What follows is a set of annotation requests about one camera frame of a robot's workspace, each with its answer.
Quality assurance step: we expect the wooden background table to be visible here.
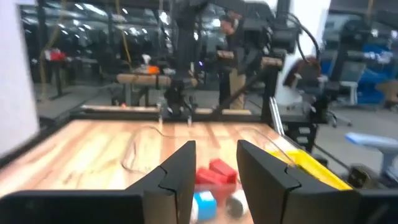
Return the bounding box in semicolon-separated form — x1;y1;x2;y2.
116;73;172;106

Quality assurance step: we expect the silver metal rod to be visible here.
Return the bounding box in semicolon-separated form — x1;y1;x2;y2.
268;95;285;138

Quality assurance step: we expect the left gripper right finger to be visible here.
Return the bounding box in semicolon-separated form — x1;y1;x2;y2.
236;139;362;224

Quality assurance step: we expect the brown office chair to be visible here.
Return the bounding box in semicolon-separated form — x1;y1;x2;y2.
283;55;323;94

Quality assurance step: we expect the red background item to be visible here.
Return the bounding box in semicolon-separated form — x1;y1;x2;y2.
44;49;67;62

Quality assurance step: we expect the white background pillar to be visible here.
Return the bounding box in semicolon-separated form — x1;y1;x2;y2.
273;0;332;105

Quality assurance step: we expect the light blue stool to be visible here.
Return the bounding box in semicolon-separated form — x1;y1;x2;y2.
344;131;398;175

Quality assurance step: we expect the black rig frame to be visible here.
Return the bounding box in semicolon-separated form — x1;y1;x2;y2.
214;0;301;123

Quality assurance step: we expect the clear plastic bin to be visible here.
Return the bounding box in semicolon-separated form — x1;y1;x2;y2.
120;123;297;224

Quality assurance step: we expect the white tape roll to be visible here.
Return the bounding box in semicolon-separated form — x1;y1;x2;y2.
224;188;250;219

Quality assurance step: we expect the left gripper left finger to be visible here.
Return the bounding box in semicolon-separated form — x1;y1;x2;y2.
125;139;197;224

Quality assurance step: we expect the yellow hanging cable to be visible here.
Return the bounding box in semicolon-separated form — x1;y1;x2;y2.
115;0;134;68

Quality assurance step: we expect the red office block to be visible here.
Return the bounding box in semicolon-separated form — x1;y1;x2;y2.
195;167;231;187
208;157;239;185

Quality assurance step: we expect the teal and white tape dispenser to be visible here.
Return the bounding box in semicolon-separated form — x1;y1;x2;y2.
190;190;218;224

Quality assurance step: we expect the yellow slotted plastic basket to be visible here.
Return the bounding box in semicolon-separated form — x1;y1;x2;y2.
267;148;354;191

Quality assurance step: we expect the black frame cable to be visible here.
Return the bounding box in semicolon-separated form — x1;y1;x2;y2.
287;12;322;63

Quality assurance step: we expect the person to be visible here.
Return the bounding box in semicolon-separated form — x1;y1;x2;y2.
216;9;253;110

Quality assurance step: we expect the black drawer cabinet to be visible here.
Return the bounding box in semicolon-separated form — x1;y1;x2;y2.
281;119;320;154

